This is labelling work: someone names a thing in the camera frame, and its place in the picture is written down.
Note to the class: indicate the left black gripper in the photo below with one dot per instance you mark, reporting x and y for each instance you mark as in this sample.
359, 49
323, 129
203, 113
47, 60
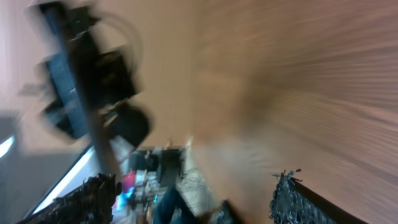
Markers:
104, 78

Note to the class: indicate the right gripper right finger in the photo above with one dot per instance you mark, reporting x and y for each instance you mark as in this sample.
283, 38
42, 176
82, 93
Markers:
294, 203

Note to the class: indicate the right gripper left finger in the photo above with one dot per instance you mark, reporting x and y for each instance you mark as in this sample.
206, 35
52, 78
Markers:
91, 203

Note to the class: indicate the Samsung Galaxy smartphone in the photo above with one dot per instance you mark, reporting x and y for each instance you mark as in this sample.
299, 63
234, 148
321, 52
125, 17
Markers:
65, 113

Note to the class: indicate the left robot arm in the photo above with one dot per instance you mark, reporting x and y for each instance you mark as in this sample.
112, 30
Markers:
122, 119

